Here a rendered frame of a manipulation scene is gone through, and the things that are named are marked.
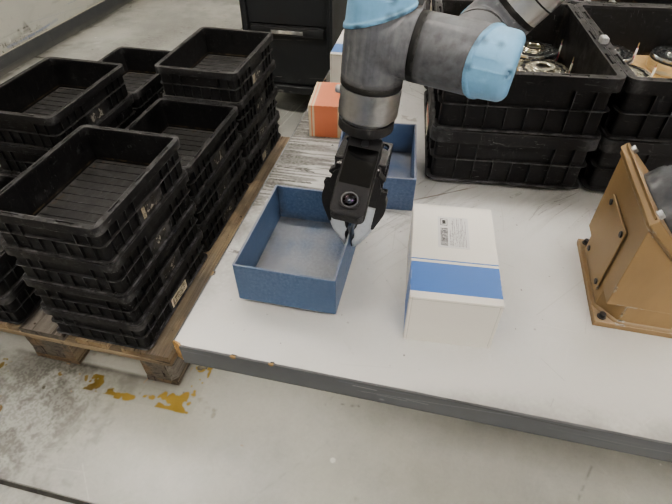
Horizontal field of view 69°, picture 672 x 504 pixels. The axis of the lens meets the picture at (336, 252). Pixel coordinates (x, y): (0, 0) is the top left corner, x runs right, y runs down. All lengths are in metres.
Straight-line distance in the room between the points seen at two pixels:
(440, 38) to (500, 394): 0.43
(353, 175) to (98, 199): 0.93
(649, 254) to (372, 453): 0.90
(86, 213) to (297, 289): 0.81
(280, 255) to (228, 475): 0.74
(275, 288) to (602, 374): 0.46
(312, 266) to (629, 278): 0.44
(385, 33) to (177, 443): 1.18
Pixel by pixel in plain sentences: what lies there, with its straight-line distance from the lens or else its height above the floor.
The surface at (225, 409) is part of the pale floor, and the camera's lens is 1.47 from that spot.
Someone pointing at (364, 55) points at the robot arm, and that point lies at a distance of 0.57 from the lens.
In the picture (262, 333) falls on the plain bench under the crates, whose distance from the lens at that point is 0.71.
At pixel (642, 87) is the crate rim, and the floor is 0.92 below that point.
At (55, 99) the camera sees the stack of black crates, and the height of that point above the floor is 0.49.
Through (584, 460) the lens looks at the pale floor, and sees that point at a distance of 1.52.
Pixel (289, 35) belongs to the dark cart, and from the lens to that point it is 2.56.
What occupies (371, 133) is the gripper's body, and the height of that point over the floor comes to 0.96.
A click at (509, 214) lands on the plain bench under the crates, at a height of 0.70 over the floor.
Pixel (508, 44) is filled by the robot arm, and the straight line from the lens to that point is 0.55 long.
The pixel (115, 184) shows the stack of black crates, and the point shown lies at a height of 0.49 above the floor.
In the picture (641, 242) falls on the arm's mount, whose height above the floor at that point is 0.86.
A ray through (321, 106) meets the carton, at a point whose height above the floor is 0.77.
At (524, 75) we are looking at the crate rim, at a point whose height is 0.93.
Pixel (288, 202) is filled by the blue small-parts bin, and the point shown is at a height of 0.75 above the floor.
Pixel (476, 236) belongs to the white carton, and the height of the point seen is 0.79.
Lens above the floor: 1.26
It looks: 43 degrees down
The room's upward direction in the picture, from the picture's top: straight up
